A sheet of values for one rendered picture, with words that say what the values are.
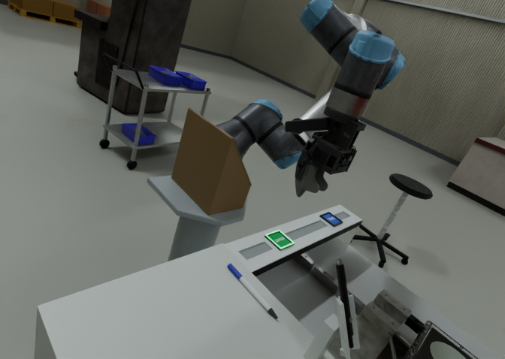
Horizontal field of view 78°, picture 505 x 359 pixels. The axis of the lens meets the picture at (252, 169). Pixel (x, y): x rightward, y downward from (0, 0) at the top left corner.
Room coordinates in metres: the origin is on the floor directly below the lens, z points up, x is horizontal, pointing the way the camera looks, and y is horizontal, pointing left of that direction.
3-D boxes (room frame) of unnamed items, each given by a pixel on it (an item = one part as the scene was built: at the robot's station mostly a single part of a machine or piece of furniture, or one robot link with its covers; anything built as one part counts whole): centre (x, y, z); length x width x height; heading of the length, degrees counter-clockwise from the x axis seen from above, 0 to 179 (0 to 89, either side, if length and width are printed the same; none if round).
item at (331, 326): (0.36, -0.21, 1.03); 0.06 x 0.04 x 0.13; 52
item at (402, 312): (0.65, -0.46, 0.89); 0.08 x 0.03 x 0.03; 52
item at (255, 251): (0.76, -0.20, 0.89); 0.55 x 0.09 x 0.14; 142
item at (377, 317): (0.59, -0.41, 0.89); 0.08 x 0.03 x 0.03; 52
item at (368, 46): (0.65, -0.13, 1.41); 0.09 x 0.08 x 0.11; 166
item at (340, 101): (0.65, -0.13, 1.33); 0.08 x 0.08 x 0.05
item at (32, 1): (8.02, 6.26, 0.25); 1.42 x 1.02 x 0.49; 142
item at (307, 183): (0.64, -0.13, 1.14); 0.06 x 0.03 x 0.09; 52
